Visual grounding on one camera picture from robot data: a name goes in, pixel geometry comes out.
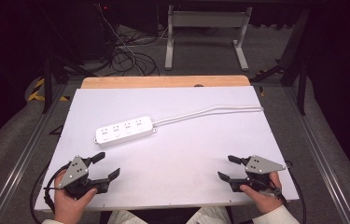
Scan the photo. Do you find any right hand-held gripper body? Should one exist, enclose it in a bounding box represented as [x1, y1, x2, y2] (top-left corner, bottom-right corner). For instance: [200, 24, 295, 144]
[230, 154, 287, 193]

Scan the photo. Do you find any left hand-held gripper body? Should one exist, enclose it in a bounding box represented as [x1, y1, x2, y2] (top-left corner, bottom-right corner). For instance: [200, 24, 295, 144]
[58, 154, 110, 201]

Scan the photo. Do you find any person's right hand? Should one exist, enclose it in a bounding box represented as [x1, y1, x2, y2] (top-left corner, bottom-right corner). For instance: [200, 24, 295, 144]
[240, 171, 285, 216]

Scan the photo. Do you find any person's left hand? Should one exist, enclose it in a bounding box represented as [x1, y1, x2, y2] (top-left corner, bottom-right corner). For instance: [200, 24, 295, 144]
[53, 170, 98, 224]

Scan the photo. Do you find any white power strip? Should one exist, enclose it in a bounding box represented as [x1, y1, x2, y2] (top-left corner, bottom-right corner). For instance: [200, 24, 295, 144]
[93, 115, 159, 148]

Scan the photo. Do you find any person's right leg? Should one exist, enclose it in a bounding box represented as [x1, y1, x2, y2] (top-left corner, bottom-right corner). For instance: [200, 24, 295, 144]
[186, 205, 232, 224]

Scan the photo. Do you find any person's leg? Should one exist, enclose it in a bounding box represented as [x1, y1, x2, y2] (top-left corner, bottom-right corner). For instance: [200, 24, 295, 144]
[106, 209, 147, 224]
[186, 205, 232, 224]

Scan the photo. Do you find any person's left leg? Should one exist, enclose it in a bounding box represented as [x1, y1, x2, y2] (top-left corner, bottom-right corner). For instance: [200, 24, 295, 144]
[106, 209, 147, 224]

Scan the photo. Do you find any white board sheet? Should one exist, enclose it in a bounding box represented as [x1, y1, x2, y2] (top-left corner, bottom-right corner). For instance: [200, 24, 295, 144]
[34, 86, 301, 213]

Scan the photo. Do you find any yellow black hazard tape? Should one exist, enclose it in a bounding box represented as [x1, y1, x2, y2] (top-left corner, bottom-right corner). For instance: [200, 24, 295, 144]
[27, 77, 70, 103]

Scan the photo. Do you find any black tripod stand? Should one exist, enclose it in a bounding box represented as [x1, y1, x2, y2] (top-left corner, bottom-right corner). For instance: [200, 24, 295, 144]
[40, 46, 99, 115]
[250, 8, 309, 117]

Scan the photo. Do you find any wooden table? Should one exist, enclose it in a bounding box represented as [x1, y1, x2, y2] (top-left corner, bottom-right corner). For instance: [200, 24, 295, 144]
[80, 75, 251, 90]

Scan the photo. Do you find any black curtain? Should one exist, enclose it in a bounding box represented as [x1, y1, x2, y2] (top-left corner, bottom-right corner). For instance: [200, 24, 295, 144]
[305, 0, 350, 192]
[0, 0, 49, 160]

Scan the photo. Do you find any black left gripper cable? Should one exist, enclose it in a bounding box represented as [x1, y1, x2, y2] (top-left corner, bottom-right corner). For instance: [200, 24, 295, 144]
[29, 161, 72, 224]

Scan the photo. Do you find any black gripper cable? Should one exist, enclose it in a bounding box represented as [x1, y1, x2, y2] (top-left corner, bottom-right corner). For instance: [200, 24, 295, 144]
[29, 161, 72, 224]
[284, 160, 308, 224]

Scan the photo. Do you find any white power strip cable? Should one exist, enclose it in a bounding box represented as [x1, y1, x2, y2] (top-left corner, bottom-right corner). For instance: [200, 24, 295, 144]
[152, 105, 265, 127]

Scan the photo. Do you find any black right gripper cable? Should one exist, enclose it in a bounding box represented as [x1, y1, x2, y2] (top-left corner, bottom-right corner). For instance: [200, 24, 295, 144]
[284, 160, 308, 224]

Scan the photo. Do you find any aluminium floor rail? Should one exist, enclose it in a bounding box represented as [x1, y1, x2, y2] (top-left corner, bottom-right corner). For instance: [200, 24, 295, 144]
[283, 87, 350, 224]
[0, 83, 68, 224]

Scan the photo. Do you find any bundle of black floor cables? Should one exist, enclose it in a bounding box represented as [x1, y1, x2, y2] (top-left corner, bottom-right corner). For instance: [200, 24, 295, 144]
[96, 3, 171, 77]

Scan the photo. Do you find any white metal stand frame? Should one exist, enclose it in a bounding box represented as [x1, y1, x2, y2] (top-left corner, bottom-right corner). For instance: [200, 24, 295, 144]
[164, 4, 254, 72]

